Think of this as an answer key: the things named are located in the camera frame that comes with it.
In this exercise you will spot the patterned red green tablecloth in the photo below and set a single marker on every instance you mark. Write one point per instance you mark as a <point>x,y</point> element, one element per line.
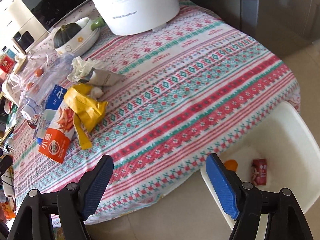
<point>193,88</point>

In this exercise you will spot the dark green pumpkin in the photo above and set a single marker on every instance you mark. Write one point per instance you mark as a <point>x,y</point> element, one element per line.
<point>65,34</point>

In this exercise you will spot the white flower-print bowl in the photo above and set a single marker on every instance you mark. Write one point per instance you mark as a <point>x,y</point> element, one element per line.
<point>83,40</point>

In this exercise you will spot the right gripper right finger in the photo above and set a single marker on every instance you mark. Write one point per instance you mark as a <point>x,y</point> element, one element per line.
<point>241,201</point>

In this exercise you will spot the red milk drink can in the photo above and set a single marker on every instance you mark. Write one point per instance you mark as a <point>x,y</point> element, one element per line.
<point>259,172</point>

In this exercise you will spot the orange fish snack bag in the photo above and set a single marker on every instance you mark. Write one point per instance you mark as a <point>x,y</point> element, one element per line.
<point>58,135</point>

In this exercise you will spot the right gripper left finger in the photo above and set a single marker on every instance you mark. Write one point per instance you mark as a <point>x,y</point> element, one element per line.
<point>77,201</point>

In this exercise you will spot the orange peel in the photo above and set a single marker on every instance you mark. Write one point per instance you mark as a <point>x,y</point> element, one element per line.
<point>231,165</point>

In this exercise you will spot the silver sausage snack wrapper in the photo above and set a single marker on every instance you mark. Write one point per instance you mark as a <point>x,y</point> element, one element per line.
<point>101,77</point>

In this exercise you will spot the grey refrigerator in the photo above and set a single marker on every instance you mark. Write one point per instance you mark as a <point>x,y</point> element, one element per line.
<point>283,26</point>

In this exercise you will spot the clear plastic water bottle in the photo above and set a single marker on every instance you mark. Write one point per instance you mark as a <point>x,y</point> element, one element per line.
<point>35,97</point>

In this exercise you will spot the blue white carton box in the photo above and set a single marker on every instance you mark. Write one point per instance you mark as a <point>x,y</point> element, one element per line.
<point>53,102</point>

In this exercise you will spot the cream white kitchen appliance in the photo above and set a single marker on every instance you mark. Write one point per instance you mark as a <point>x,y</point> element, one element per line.
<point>20,29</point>

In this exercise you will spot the clear bag with tomatoes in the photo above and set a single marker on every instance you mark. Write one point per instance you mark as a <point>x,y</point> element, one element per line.
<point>28,70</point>

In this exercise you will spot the red label jar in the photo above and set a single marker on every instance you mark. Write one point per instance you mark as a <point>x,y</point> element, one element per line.
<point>6,63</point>

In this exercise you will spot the small crumpled white tissue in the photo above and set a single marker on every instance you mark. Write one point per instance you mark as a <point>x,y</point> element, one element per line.
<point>96,92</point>

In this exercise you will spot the yellow snack wrapper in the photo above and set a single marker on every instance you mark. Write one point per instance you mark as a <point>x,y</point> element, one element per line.
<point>87,111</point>

